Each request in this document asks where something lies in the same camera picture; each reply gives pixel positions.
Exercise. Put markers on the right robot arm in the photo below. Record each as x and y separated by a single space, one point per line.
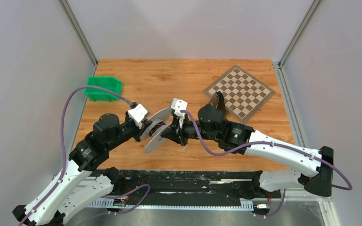
310 169

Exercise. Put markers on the grey cable spool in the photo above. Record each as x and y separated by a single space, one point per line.
154 130

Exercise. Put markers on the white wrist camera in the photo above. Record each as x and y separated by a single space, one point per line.
178 106
138 114

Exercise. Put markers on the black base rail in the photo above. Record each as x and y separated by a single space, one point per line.
191 188

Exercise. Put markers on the black metronome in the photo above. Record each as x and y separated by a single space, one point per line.
217 100

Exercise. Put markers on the wooden chessboard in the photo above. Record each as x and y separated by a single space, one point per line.
243 93

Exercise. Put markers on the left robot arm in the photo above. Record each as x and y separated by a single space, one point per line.
58 202

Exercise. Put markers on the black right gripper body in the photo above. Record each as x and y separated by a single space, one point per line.
188 131

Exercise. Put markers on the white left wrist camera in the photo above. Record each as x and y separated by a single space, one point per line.
138 114

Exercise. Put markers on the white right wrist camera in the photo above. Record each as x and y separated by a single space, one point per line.
178 106

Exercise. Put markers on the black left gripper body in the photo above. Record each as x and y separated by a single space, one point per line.
134 131

